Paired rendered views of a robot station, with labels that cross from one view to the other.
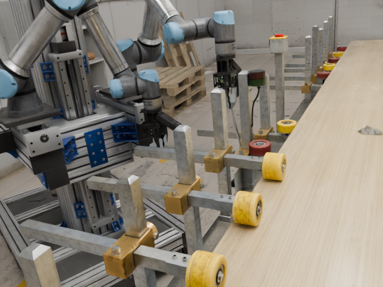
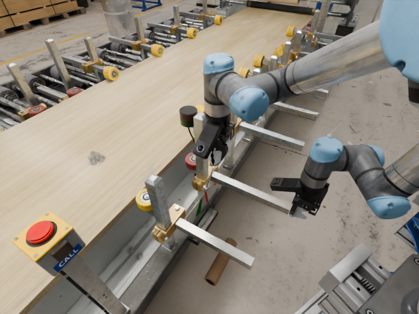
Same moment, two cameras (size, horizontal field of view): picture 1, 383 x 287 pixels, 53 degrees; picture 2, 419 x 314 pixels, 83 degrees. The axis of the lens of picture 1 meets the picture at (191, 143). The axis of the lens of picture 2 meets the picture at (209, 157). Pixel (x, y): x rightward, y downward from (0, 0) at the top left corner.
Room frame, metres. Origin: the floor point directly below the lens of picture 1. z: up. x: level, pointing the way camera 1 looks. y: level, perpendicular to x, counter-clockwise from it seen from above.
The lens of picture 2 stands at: (2.02, -0.16, 1.60)
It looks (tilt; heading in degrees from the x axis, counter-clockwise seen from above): 44 degrees down; 182
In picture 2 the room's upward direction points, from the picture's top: straight up
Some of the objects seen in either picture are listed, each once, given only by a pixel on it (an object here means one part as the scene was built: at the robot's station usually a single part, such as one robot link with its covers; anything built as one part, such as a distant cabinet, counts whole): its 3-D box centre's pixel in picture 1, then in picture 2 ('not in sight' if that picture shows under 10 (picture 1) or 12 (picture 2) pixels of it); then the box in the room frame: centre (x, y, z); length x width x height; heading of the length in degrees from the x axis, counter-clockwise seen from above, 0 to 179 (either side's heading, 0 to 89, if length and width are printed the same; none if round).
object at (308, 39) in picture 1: (308, 73); not in sight; (2.49, -0.81, 0.89); 0.04 x 0.04 x 0.48; 62
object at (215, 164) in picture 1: (219, 156); (233, 126); (1.14, -0.09, 0.95); 0.14 x 0.06 x 0.05; 152
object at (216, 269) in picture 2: not in sight; (221, 260); (1.38, -0.11, 0.04); 0.30 x 0.08 x 0.08; 152
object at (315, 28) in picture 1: (314, 60); not in sight; (2.71, -0.92, 0.93); 0.04 x 0.04 x 0.48; 62
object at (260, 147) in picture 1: (260, 156); (195, 167); (1.32, -0.25, 0.85); 0.08 x 0.08 x 0.11
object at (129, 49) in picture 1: (123, 54); not in sight; (1.91, 0.28, 1.21); 0.13 x 0.12 x 0.14; 122
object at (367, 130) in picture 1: (370, 129); (95, 156); (1.33, -0.66, 0.91); 0.09 x 0.07 x 0.02; 29
